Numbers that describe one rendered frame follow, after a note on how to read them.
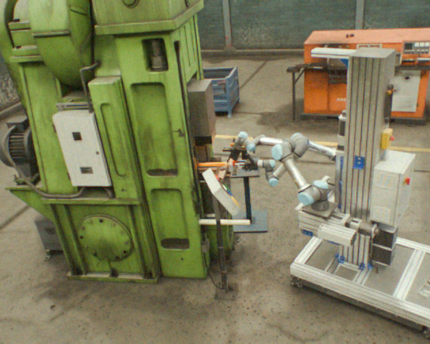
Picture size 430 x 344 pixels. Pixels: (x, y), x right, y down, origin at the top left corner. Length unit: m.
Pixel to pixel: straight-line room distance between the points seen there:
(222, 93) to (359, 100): 4.62
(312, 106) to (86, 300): 4.77
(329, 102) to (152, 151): 4.26
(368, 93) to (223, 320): 2.16
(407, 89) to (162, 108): 4.57
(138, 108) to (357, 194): 1.87
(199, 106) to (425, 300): 2.34
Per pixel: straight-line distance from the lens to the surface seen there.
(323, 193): 3.49
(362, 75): 3.19
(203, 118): 3.58
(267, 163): 3.85
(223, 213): 4.03
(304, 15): 11.18
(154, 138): 3.54
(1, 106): 9.82
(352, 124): 3.33
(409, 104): 7.23
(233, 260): 4.36
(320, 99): 7.29
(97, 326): 4.06
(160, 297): 4.12
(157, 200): 3.83
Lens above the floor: 2.83
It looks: 29 degrees down
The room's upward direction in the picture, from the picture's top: 7 degrees counter-clockwise
